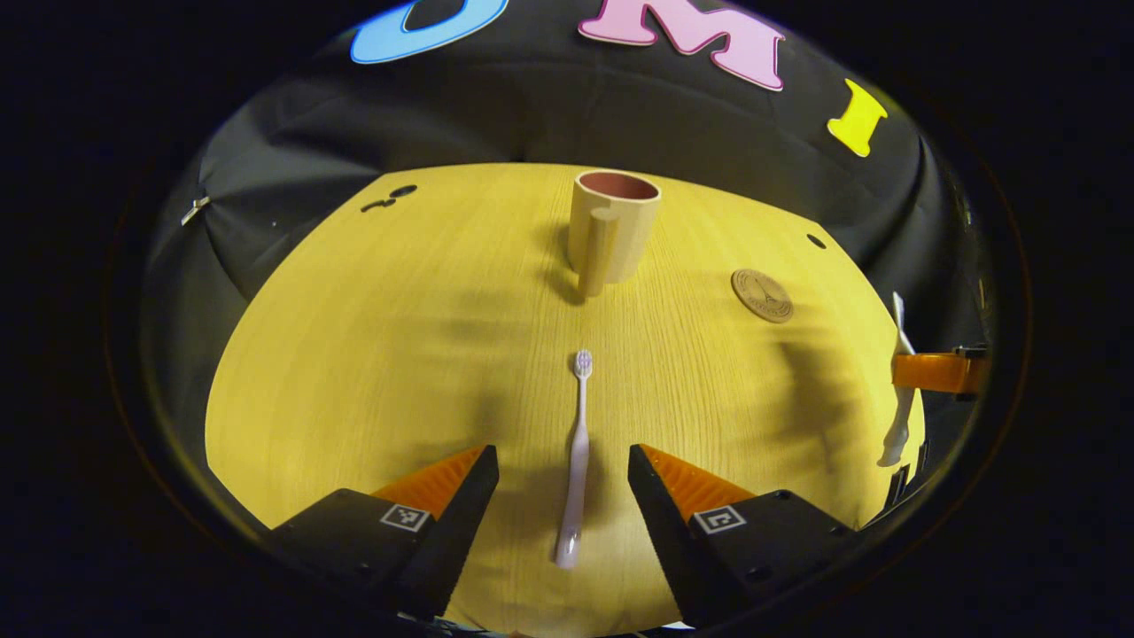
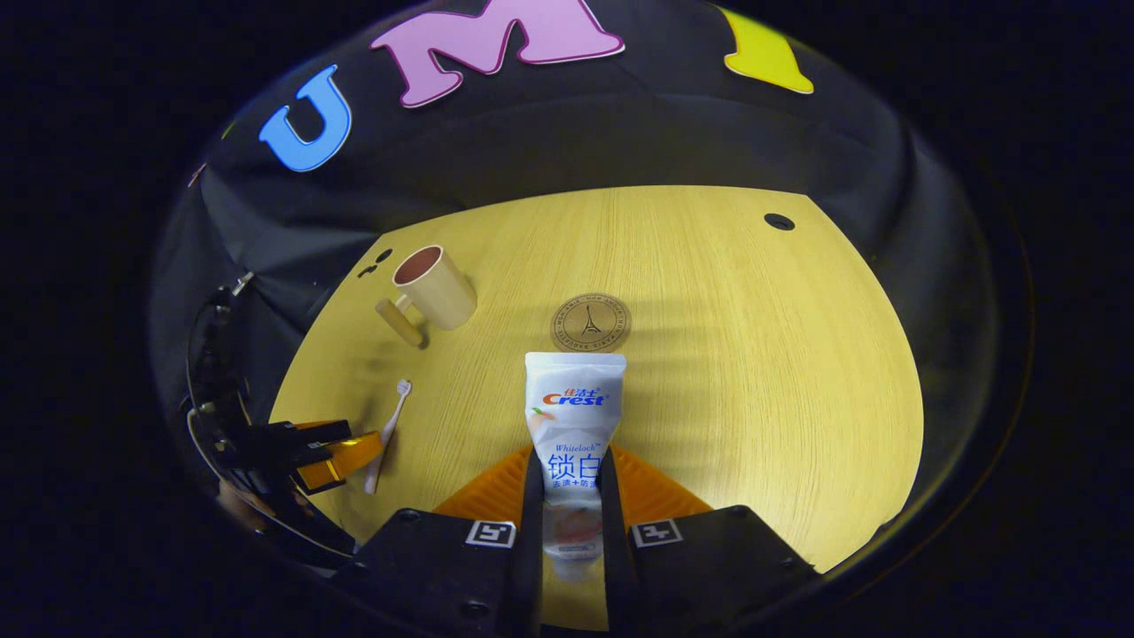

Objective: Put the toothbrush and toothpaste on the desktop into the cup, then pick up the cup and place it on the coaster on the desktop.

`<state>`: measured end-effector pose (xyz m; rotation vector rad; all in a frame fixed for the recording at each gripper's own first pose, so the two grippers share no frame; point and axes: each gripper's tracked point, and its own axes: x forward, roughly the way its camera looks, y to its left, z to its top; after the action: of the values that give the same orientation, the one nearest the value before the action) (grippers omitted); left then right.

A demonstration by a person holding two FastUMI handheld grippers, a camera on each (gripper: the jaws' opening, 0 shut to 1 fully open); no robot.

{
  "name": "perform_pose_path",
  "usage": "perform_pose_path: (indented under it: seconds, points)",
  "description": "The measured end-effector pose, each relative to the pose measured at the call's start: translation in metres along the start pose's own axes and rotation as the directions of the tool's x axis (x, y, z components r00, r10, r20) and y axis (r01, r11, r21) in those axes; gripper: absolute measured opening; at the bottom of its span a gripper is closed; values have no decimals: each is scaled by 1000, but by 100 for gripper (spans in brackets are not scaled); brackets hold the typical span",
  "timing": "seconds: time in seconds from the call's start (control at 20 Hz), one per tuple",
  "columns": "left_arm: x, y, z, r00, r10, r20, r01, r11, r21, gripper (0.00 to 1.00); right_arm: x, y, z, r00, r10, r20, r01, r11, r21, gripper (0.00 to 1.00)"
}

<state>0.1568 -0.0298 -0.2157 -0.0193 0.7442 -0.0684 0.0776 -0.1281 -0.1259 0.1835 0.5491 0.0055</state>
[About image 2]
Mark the white toothpaste tube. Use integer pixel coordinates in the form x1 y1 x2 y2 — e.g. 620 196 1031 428
524 352 627 581

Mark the round brown coaster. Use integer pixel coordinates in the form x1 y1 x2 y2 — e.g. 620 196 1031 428
550 293 633 354

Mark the white toothbrush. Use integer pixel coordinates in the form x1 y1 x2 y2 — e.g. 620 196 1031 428
363 379 413 495

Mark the black backdrop cloth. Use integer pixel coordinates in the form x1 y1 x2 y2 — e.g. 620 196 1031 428
151 0 1002 533

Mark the beige cup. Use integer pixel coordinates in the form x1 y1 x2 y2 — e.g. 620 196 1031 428
376 245 478 349

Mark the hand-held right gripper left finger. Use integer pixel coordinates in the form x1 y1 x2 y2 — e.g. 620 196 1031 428
332 446 545 638

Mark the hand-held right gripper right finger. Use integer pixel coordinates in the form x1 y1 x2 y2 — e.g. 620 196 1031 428
599 446 820 638

